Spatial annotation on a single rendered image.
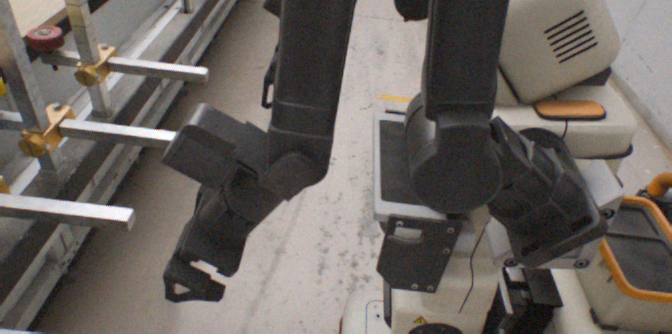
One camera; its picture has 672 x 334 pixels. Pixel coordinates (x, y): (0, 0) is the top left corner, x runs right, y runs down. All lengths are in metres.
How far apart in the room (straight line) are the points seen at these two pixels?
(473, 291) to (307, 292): 1.07
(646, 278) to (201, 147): 0.75
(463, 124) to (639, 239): 0.67
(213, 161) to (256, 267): 1.43
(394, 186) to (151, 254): 1.40
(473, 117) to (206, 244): 0.30
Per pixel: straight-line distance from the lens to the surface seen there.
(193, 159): 0.45
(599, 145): 0.59
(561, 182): 0.47
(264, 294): 1.79
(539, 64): 0.54
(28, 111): 1.15
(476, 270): 0.80
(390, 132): 0.78
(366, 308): 1.46
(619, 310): 0.92
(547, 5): 0.52
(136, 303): 1.83
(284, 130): 0.39
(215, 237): 0.52
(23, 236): 1.15
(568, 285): 0.98
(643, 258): 0.97
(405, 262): 0.70
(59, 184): 1.24
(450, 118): 0.37
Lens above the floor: 1.49
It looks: 38 degrees down
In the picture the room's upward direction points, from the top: 8 degrees clockwise
